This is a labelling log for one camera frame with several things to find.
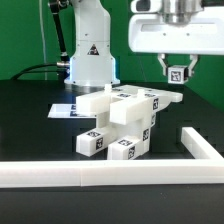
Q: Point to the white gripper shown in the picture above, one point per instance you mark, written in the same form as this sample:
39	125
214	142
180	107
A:
202	36

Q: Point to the small white tag cube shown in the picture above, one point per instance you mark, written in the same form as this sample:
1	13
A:
176	74

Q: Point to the white chair back frame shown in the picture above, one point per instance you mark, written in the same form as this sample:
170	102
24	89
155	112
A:
127	103

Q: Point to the white chair seat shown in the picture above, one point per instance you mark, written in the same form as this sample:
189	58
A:
139	129

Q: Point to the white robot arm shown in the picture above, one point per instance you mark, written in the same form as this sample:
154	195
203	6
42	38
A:
92	64

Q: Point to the white L-shaped fence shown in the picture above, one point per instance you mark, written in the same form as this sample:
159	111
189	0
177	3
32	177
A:
205	166

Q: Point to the white marker sheet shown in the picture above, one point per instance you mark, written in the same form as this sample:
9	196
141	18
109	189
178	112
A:
64	111

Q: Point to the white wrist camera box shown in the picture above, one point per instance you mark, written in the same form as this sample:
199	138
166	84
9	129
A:
146	6

